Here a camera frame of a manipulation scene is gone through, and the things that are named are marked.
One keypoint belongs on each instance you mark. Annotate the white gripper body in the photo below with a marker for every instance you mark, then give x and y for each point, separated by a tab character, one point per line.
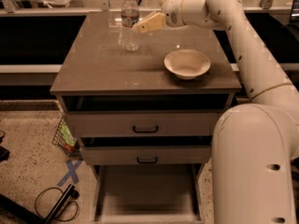
172	10

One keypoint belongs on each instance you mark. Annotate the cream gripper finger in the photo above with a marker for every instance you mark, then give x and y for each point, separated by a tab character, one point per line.
154	21

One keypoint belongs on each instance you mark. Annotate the clear plastic water bottle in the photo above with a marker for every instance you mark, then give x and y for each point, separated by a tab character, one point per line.
130	17

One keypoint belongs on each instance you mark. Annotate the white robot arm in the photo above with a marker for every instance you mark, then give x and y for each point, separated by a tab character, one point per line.
253	144

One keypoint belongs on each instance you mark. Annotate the grey three-drawer cabinet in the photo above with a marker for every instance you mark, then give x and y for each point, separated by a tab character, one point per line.
99	75

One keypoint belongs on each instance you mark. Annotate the grey top drawer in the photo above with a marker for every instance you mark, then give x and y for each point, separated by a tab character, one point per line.
129	124

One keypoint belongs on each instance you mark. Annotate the grey middle drawer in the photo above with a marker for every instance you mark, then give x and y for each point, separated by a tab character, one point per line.
145	155

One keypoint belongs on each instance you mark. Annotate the grey open bottom drawer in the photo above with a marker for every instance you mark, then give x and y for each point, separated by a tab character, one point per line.
147	194

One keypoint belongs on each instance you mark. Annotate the white paper bowl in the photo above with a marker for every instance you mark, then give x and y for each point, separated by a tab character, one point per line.
187	64

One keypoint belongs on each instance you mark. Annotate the black stand leg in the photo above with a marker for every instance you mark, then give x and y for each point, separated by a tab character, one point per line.
59	205

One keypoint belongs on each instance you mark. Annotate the wire mesh basket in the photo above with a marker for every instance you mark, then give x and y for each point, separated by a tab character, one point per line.
64	140

